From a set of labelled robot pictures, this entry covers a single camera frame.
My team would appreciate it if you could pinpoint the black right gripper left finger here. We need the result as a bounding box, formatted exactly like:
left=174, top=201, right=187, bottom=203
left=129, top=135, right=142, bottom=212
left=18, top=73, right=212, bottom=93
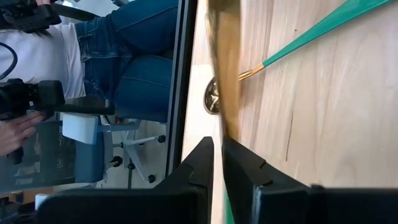
left=154, top=136, right=216, bottom=224

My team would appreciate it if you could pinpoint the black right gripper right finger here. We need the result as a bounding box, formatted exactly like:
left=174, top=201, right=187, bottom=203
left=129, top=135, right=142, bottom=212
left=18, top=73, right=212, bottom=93
left=222, top=136, right=310, bottom=224

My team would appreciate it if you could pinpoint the blue office chair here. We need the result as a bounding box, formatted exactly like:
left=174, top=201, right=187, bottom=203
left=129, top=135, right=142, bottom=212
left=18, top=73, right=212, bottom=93
left=0, top=55, right=174, bottom=194

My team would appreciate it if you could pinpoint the person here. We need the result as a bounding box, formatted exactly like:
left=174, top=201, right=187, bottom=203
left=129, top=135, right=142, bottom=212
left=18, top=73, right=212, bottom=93
left=0, top=0, right=180, bottom=124

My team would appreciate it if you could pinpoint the black teleoperation controller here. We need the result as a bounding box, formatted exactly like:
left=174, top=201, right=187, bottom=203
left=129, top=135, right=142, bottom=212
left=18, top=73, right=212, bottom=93
left=0, top=0, right=62, bottom=34
left=0, top=77, right=66, bottom=166

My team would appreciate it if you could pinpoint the person's hand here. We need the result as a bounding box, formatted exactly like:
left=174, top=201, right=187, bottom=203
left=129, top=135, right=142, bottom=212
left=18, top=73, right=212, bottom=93
left=0, top=111, right=46, bottom=156

